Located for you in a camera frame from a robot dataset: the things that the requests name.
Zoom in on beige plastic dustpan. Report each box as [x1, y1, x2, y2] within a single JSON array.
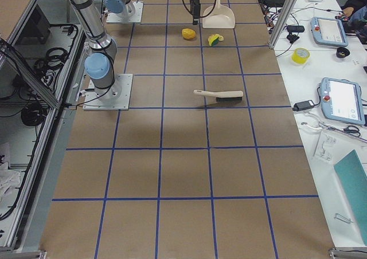
[[202, 0, 235, 29]]

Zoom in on yellow lemon toy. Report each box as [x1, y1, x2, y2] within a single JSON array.
[[181, 28, 196, 40]]

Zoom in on yellow green sponge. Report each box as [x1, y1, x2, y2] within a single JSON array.
[[208, 34, 224, 46]]

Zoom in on beige hand brush black bristles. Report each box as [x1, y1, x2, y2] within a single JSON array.
[[193, 89, 244, 102]]

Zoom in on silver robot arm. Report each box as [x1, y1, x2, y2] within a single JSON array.
[[68, 0, 135, 103], [105, 0, 135, 19]]

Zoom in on yellow tape roll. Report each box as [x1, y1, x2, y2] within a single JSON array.
[[291, 48, 310, 65]]

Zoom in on far blue teach pendant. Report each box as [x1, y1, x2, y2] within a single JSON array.
[[310, 17, 349, 47]]

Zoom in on blue teach pendant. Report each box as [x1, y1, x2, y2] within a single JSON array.
[[319, 77, 365, 125], [310, 17, 349, 47]]

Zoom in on black power adapter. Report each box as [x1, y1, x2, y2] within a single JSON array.
[[292, 100, 315, 112]]

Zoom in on near blue teach pendant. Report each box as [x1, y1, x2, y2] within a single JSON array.
[[319, 77, 365, 125]]

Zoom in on black scissors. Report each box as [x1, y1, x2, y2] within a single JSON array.
[[343, 125, 361, 138]]

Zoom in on teal board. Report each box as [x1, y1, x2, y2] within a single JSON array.
[[334, 150, 366, 244]]

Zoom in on aluminium frame post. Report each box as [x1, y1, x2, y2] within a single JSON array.
[[268, 0, 297, 49]]

